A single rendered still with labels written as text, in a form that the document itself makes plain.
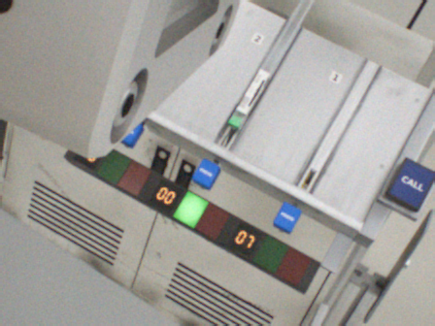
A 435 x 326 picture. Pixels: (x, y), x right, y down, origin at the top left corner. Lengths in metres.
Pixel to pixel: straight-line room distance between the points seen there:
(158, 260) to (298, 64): 0.66
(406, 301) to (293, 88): 1.16
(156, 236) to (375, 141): 0.64
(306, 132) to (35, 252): 0.35
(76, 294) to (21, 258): 0.08
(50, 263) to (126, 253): 0.65
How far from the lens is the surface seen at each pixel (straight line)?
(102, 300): 0.81
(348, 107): 0.88
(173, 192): 0.86
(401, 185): 0.82
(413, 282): 2.03
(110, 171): 0.88
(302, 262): 0.84
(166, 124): 0.85
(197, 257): 1.38
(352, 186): 0.86
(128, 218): 1.41
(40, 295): 0.80
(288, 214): 0.83
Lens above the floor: 1.20
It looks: 35 degrees down
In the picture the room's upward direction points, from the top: 21 degrees clockwise
